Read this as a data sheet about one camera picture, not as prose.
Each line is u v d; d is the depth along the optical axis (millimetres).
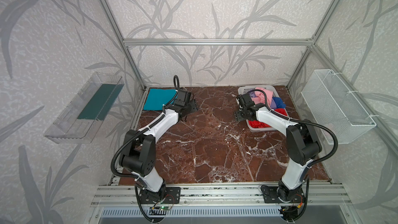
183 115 665
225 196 753
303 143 487
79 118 642
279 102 982
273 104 1003
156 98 1141
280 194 657
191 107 825
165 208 705
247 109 706
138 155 456
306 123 502
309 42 937
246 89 1081
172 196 722
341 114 620
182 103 694
